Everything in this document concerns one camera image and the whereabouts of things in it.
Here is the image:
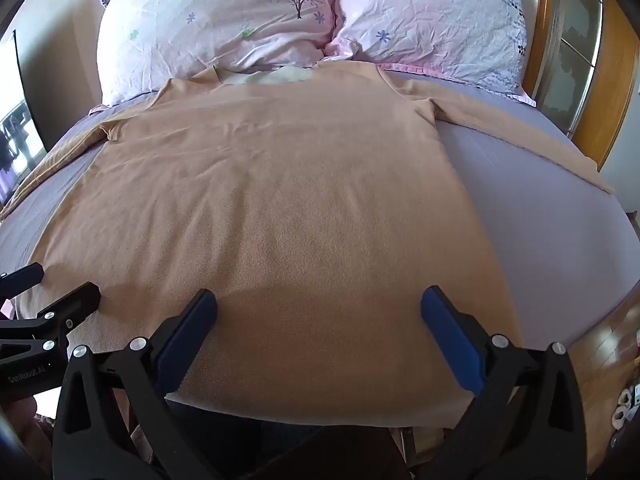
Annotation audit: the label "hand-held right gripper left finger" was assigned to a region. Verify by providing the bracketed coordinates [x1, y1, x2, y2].
[52, 288, 219, 480]

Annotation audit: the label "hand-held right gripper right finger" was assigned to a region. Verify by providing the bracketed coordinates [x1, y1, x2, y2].
[420, 285, 587, 480]

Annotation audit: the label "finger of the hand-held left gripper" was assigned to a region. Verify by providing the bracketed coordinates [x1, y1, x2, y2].
[0, 262, 45, 301]
[0, 281, 102, 347]

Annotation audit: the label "beige long-sleeve shirt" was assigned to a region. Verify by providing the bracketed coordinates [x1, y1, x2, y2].
[15, 62, 615, 431]

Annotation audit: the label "window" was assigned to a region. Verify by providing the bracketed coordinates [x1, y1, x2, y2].
[0, 30, 48, 206]

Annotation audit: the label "white slippers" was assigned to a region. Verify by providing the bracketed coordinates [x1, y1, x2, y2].
[611, 385, 640, 428]

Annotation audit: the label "wooden headboard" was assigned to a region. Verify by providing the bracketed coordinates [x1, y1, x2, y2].
[520, 0, 640, 171]

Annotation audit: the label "pink tree print pillow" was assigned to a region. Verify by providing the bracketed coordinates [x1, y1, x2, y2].
[96, 0, 339, 107]

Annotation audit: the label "pink floral pillow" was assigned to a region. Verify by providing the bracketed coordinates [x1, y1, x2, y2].
[325, 0, 537, 107]

